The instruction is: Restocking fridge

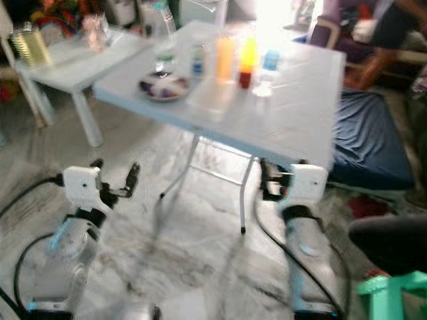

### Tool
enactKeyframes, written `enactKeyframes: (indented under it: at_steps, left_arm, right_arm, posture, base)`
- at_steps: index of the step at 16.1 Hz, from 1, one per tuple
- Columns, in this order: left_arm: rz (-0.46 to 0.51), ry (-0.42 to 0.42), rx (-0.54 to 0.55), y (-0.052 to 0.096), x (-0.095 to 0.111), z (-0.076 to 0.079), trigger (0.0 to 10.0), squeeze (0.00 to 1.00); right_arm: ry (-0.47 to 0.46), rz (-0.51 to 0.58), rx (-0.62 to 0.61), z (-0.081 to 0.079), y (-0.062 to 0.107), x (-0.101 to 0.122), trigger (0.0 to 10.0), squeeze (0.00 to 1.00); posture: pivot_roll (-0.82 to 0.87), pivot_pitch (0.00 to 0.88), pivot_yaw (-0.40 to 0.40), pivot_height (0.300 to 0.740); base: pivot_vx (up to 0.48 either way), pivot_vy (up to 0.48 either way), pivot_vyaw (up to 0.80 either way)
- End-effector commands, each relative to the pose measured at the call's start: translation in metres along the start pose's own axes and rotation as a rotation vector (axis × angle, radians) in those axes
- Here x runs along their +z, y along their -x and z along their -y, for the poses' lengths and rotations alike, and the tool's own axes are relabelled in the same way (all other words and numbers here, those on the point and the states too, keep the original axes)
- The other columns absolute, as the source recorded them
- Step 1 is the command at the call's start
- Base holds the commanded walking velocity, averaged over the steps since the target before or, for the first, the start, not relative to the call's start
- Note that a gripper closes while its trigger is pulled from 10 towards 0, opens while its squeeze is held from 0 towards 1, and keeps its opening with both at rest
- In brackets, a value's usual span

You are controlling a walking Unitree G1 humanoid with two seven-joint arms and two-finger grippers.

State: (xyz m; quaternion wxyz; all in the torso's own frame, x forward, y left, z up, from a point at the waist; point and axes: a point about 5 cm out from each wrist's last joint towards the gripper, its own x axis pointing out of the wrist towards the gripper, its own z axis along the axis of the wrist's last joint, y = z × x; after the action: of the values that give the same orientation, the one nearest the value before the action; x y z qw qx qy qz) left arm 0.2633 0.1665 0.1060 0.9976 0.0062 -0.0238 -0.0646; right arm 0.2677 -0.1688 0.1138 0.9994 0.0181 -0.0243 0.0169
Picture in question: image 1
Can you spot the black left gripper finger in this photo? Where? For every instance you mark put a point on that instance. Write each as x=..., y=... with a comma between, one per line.
x=97, y=162
x=133, y=176

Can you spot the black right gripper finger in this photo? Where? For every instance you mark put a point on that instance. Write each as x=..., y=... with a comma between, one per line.
x=264, y=166
x=302, y=161

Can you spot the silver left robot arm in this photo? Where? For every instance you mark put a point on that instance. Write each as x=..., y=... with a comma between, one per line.
x=63, y=266

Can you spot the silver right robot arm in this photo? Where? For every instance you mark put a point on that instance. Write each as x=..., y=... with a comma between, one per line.
x=307, y=260

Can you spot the white folding table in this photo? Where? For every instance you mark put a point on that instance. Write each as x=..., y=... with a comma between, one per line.
x=280, y=100

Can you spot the dark blue cushion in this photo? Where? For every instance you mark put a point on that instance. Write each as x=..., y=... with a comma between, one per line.
x=373, y=140

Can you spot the red floor item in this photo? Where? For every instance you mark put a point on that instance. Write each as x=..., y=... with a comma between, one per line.
x=367, y=206

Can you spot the dark patterned plate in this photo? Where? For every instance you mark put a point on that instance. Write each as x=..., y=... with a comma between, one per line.
x=163, y=86

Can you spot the clear cup blue top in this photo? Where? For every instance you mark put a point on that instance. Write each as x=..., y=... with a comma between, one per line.
x=270, y=66

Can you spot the small white table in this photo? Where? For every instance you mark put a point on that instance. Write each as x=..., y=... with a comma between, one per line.
x=67, y=66

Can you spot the yellow and red bottle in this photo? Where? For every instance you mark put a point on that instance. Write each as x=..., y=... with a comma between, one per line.
x=247, y=66

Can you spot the orange drink bottle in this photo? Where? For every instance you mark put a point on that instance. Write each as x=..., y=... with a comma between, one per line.
x=225, y=58

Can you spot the black rounded bag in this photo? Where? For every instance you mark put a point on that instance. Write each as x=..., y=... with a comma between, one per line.
x=390, y=243

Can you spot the grey robot left leg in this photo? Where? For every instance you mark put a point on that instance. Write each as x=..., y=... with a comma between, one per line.
x=137, y=313

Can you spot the small blue label bottle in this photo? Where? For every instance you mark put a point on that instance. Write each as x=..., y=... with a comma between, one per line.
x=197, y=60

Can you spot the pinkish glass jar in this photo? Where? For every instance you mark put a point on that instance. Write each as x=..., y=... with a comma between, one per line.
x=93, y=33

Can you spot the gold ribbed tin can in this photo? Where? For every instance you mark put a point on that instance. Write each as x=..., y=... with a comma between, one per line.
x=30, y=45

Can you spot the clear plastic water bottle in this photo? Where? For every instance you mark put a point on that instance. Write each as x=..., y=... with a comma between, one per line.
x=164, y=36

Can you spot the seated person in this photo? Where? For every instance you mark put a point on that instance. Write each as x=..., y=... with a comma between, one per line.
x=367, y=33

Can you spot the orange flower bunch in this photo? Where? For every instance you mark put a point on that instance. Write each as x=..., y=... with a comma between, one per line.
x=63, y=10

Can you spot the green plastic stool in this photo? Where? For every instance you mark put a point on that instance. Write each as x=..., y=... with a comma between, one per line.
x=393, y=293

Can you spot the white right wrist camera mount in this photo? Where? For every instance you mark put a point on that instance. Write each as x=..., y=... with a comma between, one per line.
x=307, y=186

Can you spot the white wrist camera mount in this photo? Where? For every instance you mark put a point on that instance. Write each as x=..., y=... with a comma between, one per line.
x=307, y=186
x=83, y=185

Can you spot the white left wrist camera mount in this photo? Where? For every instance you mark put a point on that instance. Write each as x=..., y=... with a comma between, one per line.
x=83, y=185

